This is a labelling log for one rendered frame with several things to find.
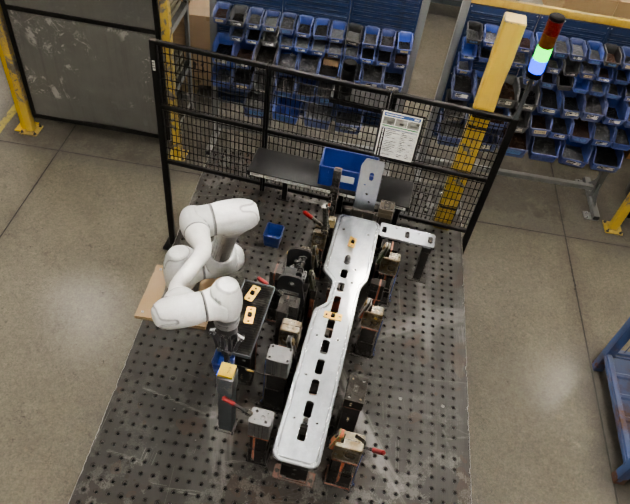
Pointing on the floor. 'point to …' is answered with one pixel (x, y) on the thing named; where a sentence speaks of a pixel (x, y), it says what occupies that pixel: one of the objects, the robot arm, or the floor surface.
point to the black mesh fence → (294, 132)
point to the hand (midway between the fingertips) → (227, 354)
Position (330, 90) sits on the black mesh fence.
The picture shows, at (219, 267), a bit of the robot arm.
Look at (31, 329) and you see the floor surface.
